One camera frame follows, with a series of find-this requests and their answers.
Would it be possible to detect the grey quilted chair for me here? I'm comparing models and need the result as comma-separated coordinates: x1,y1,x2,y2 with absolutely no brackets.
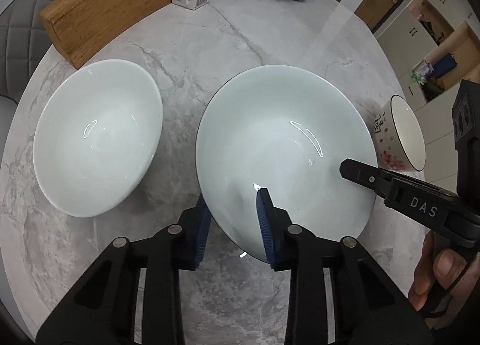
0,0,89,106

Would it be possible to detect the white shopping bag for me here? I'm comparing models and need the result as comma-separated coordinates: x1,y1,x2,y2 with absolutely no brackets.
410,60,436,85

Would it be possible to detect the dark-rimmed floral bowl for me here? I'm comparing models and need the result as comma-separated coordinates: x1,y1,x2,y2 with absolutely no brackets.
373,94,427,172

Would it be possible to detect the wooden tissue box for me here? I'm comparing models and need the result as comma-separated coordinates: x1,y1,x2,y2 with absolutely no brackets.
39,0,177,70

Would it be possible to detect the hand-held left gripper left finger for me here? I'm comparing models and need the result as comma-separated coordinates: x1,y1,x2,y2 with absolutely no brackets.
35,199,213,345

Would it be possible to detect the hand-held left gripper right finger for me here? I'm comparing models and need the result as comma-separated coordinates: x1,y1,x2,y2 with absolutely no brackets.
256,187,437,345

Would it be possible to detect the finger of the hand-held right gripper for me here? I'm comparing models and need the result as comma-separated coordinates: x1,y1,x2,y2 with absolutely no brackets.
339,158,395,200

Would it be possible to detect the small white bowl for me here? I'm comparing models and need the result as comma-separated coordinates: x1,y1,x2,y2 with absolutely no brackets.
33,59,163,217

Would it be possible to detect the blue bag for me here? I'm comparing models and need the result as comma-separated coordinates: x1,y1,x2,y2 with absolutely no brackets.
431,53,458,80

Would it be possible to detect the large white bowl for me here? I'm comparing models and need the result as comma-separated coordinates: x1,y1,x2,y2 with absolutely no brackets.
195,65,378,261

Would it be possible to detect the person's right hand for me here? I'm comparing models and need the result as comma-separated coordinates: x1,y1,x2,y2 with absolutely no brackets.
408,232,477,332

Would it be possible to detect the white wall cabinet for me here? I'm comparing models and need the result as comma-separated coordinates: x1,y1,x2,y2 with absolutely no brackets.
375,0,480,151

